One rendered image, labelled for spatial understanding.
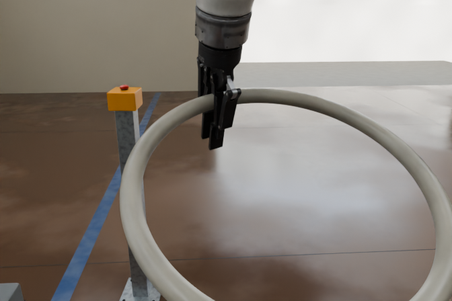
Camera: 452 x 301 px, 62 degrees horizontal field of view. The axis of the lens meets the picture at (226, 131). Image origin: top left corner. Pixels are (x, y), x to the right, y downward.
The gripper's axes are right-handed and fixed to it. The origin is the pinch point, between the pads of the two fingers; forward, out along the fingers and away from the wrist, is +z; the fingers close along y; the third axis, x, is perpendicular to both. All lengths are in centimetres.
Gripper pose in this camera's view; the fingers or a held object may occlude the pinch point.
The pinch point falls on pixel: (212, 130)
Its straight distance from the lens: 76.7
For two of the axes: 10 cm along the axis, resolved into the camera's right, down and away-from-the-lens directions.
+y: 4.7, 6.1, -6.4
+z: -0.9, 7.5, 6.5
